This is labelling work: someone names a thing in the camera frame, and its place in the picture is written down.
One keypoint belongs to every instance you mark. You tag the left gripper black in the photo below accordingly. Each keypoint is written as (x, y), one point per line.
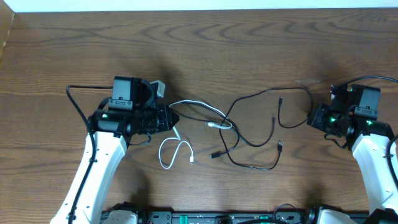
(167, 122)

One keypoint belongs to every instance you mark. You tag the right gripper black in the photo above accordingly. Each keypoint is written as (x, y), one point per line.
(316, 116)

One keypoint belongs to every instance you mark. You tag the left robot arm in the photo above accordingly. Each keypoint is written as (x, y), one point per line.
(131, 109)

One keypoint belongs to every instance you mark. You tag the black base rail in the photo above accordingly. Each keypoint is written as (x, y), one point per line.
(127, 212)

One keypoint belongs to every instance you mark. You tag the clear tape patch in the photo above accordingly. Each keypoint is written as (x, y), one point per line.
(307, 81)

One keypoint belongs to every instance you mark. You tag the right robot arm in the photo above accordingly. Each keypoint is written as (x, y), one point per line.
(352, 115)

